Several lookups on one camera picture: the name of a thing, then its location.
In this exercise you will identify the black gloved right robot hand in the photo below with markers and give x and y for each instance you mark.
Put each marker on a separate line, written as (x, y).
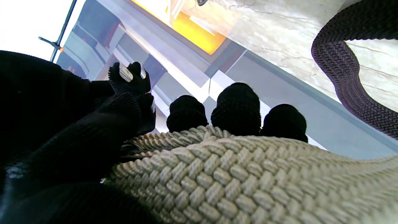
(46, 102)

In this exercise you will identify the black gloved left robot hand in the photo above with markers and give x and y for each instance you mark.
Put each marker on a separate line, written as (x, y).
(77, 149)

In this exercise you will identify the beige woven belt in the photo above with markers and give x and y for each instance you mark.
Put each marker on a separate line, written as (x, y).
(248, 180)

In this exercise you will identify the dark woven belt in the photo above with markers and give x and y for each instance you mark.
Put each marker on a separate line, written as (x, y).
(339, 71)

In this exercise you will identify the black light stand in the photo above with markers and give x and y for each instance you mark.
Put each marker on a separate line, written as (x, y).
(62, 31)

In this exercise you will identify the dark range hood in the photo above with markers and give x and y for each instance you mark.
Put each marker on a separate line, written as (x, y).
(158, 70)

